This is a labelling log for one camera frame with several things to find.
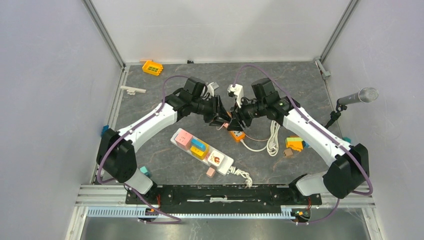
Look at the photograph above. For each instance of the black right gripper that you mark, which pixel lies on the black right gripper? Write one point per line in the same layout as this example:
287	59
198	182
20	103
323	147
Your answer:
234	125

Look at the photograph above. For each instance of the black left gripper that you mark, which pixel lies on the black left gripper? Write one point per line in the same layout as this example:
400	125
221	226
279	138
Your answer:
216	101

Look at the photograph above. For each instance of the pink charger with cable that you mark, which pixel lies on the pink charger with cable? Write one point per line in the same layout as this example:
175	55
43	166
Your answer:
227	127

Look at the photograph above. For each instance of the orange power strip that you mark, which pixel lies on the orange power strip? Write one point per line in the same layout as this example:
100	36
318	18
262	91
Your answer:
237	135

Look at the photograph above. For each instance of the blue rounded adapter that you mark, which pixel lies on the blue rounded adapter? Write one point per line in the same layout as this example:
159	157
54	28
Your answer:
198	144

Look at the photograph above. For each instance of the white cube adapter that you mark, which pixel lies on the white cube adapter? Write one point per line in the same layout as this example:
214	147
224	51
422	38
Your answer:
215	158

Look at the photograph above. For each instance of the white multicolour power strip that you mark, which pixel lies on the white multicolour power strip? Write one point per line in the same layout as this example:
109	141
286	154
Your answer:
223	169

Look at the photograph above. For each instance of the yellow cube socket adapter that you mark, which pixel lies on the yellow cube socket adapter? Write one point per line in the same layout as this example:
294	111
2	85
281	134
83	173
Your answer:
200	155

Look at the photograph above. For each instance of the pink cube socket adapter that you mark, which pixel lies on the pink cube socket adapter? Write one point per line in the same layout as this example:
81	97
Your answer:
184	139

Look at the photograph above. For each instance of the small pink plug adapter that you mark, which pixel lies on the small pink plug adapter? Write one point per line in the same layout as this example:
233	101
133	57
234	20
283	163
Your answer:
211	172

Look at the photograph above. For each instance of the wooden letter cube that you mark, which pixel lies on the wooden letter cube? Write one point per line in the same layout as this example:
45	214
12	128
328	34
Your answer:
288	153

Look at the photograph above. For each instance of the colourful toy block stack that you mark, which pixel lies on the colourful toy block stack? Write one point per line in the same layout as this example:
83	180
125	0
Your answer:
295	143

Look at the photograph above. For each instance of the grey microphone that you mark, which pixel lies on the grey microphone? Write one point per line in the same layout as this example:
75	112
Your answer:
365	95

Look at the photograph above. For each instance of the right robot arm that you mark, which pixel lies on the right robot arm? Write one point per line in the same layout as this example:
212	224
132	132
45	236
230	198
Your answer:
348	165

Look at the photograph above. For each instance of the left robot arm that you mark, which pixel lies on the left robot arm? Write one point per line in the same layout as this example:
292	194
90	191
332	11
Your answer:
117	150

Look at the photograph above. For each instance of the yellow toy brick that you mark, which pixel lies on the yellow toy brick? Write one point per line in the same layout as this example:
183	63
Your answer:
152	68

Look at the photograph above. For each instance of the teal cube right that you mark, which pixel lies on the teal cube right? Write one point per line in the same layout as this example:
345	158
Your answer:
347	139

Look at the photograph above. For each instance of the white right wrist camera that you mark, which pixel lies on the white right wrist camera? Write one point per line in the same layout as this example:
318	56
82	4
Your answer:
236	91

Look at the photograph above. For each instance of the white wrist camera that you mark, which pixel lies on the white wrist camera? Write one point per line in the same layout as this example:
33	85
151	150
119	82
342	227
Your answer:
210	90
236	91

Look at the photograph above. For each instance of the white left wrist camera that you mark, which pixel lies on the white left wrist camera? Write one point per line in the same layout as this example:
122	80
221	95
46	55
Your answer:
210	90

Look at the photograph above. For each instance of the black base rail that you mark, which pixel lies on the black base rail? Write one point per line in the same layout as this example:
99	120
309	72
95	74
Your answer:
227	198

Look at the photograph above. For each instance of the white flat bracket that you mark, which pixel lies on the white flat bracket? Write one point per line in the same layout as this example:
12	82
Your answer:
132	90

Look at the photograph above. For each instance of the blue wall clip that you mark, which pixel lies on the blue wall clip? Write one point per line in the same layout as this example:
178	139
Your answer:
104	129

